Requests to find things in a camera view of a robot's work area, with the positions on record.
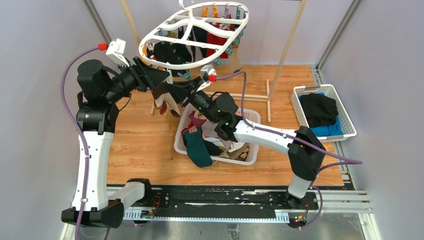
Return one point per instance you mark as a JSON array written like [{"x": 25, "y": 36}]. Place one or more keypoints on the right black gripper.
[{"x": 181, "y": 91}]

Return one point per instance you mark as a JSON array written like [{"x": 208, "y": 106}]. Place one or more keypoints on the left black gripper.
[{"x": 146, "y": 77}]

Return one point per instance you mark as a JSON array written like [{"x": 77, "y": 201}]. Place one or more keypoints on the white round clip hanger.
[{"x": 177, "y": 27}]

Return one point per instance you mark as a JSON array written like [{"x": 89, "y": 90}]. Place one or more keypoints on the dark teal sock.
[{"x": 196, "y": 148}]

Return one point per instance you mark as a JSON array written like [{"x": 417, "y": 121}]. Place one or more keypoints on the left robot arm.
[{"x": 95, "y": 121}]

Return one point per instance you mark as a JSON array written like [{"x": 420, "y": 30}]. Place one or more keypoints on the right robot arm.
[{"x": 305, "y": 151}]

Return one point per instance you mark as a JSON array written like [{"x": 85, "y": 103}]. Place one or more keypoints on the teal clip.
[{"x": 184, "y": 74}]

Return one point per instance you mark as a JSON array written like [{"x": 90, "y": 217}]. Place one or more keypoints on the beige brown striped sock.
[{"x": 163, "y": 101}]

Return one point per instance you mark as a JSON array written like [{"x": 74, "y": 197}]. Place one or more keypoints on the black hanging sock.
[{"x": 179, "y": 53}]

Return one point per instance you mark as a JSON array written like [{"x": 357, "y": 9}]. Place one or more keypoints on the tan striped hanging sock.
[{"x": 234, "y": 60}]

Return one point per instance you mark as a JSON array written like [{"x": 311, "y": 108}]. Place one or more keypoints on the red hanging sock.
[{"x": 214, "y": 39}]

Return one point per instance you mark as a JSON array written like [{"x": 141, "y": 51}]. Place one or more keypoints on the white sock laundry basket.
[{"x": 184, "y": 121}]

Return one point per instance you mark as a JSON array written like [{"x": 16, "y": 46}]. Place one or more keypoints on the white side basket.
[{"x": 344, "y": 123}]

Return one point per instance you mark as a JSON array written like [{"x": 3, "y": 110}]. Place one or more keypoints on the black folded garment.
[{"x": 319, "y": 109}]

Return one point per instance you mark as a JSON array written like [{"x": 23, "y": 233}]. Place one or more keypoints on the blue folded garment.
[{"x": 325, "y": 130}]

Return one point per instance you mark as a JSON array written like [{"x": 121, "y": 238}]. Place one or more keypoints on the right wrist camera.
[{"x": 209, "y": 75}]

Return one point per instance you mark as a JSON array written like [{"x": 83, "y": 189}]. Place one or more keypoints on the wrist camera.
[
  {"x": 115, "y": 51},
  {"x": 209, "y": 75}
]

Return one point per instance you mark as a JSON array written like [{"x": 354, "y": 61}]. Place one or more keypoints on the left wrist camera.
[{"x": 115, "y": 51}]

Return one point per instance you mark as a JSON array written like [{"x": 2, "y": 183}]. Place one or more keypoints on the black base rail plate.
[{"x": 221, "y": 203}]

